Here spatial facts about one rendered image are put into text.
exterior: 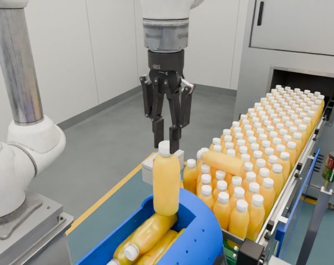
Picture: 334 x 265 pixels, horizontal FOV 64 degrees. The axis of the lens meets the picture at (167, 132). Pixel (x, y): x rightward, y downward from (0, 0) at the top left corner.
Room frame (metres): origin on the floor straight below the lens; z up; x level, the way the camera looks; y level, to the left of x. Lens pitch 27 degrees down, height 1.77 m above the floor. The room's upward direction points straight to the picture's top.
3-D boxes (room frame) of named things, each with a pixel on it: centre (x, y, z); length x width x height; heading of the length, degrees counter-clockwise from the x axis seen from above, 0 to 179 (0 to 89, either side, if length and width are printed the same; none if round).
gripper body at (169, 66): (0.56, 0.00, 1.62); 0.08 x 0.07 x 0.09; 54
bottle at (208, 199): (0.82, -0.15, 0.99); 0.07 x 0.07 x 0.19
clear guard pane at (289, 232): (1.06, -0.69, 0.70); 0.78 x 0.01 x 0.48; 144
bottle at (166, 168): (0.56, 0.00, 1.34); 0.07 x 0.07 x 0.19
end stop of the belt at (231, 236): (0.77, -0.14, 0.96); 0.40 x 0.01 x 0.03; 54
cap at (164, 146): (0.56, 0.00, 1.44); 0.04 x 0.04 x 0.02
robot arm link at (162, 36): (0.56, 0.00, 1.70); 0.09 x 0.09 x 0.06
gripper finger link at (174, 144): (0.55, -0.02, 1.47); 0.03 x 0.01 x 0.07; 144
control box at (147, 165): (1.05, 0.02, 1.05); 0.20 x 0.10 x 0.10; 144
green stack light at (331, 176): (0.81, -0.61, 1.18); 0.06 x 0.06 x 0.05
